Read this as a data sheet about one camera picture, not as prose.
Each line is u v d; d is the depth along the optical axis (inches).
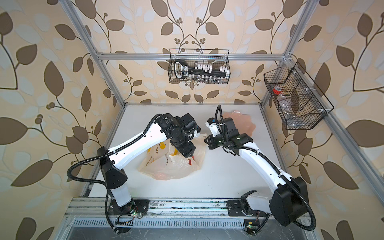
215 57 35.8
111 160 17.2
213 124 27.8
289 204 15.7
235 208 28.7
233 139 22.4
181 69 33.3
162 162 29.8
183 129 22.9
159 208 29.8
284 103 27.8
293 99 31.0
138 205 29.4
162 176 30.9
